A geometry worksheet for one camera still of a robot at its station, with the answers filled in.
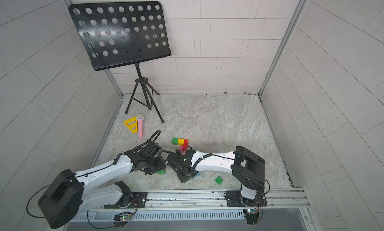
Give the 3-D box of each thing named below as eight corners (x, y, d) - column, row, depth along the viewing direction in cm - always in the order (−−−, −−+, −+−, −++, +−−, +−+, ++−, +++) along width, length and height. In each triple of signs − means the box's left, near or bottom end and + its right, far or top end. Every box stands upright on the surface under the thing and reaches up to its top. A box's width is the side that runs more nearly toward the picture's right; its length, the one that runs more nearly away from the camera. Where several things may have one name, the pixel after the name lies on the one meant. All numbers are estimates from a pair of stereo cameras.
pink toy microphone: (136, 138, 94) (134, 135, 91) (138, 117, 105) (136, 114, 102) (143, 137, 95) (141, 134, 92) (144, 116, 105) (142, 113, 102)
